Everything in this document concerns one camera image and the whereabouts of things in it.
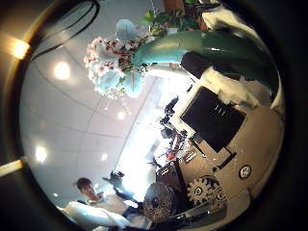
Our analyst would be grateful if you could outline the pastel flower bouquet teal stem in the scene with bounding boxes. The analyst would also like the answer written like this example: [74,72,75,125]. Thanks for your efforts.
[83,18,281,101]

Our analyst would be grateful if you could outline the person in white shirt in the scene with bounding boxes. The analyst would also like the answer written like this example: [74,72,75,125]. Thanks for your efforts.
[76,176,112,207]

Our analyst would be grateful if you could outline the green leafy plant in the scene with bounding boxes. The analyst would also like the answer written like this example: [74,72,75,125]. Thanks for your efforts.
[139,8,201,37]

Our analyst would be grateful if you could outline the black ceiling cable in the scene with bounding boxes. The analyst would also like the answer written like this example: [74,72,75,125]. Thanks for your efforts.
[31,0,101,63]

